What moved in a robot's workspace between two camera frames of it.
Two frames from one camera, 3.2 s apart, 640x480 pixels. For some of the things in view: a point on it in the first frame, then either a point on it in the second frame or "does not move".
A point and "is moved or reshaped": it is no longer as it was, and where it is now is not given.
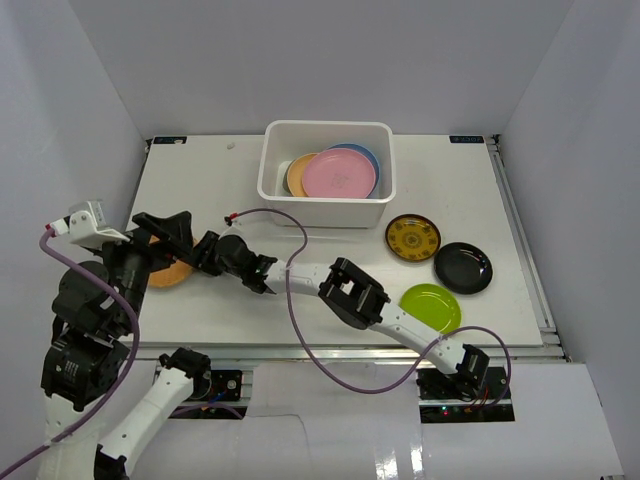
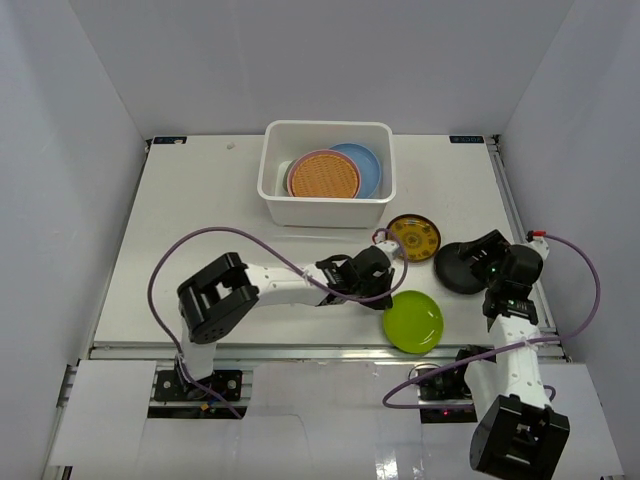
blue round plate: (347, 145) does not move
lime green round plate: (433, 305) is moved or reshaped
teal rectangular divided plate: (279, 188) does not move
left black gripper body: (118, 251) -> (376, 288)
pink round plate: (339, 173) -> (331, 152)
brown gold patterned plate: (413, 237) does not move
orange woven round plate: (175, 274) -> (324, 176)
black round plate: (463, 268) does not move
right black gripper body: (211, 264) -> (487, 269)
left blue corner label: (170, 140) does not move
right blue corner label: (466, 139) does not move
